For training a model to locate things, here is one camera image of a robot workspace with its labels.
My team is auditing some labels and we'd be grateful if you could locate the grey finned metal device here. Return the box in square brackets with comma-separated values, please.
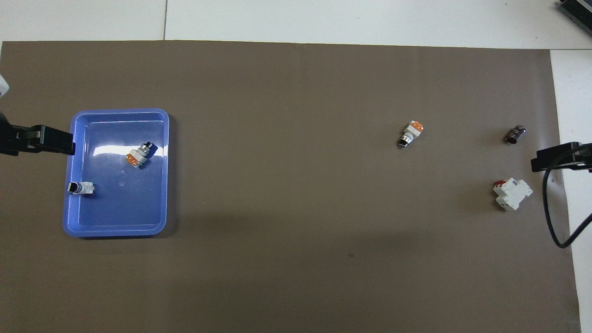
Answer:
[556, 0, 592, 29]

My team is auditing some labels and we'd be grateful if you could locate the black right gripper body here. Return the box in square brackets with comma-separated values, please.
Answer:
[576, 142, 592, 173]

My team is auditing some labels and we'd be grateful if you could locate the white circuit breaker red lever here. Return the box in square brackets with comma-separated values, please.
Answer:
[493, 178, 533, 211]

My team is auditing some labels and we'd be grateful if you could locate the small white selector switch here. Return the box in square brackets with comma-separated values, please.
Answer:
[67, 181, 96, 196]

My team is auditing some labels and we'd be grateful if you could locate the selector switch orange green block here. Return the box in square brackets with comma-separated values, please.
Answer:
[398, 121, 425, 148]

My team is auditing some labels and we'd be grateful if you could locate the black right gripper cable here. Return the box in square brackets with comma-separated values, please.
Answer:
[542, 146, 592, 249]

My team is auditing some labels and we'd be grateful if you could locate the selector switch with orange block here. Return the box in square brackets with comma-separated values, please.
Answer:
[126, 142, 159, 169]

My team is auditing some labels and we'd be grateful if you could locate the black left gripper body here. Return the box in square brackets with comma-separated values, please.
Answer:
[0, 112, 21, 156]

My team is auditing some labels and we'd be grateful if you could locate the blue plastic tray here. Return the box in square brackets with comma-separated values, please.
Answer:
[62, 108, 170, 238]

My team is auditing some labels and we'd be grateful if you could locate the small dark brown capacitor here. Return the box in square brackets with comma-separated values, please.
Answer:
[506, 124, 527, 144]

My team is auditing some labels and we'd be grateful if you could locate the brown paper table mat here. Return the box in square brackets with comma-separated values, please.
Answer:
[0, 40, 582, 333]

